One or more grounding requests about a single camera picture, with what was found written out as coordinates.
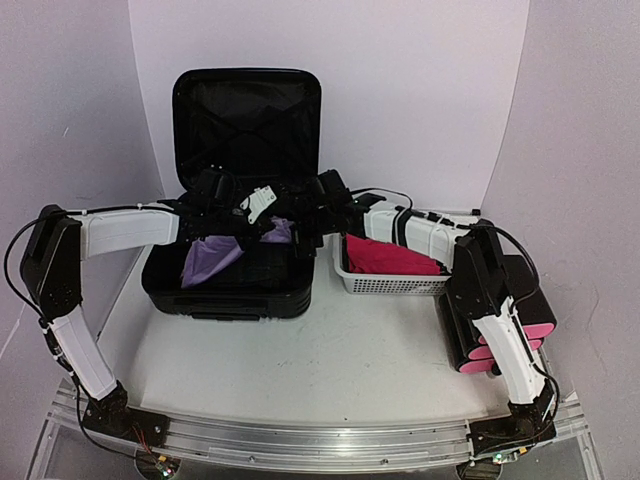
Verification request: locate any white perforated plastic basket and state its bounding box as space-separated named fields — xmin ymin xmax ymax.
xmin=332 ymin=235 xmax=449 ymax=296

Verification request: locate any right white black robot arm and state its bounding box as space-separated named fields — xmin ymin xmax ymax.
xmin=290 ymin=170 xmax=560 ymax=454

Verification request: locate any black ribbed hard-shell suitcase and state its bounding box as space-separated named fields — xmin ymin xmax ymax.
xmin=141 ymin=68 xmax=322 ymax=320

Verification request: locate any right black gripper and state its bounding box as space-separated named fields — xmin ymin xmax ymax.
xmin=283 ymin=196 xmax=334 ymax=259

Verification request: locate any pink drawer black knob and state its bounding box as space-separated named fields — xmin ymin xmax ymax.
xmin=452 ymin=348 xmax=497 ymax=374

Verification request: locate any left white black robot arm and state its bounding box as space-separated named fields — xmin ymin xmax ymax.
xmin=6 ymin=185 xmax=279 ymax=437

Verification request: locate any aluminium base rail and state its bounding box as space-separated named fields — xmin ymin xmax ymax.
xmin=26 ymin=381 xmax=602 ymax=479

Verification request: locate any red cloth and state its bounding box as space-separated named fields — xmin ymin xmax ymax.
xmin=346 ymin=235 xmax=442 ymax=276

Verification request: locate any purple cloth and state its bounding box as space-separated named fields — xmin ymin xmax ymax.
xmin=181 ymin=217 xmax=295 ymax=289

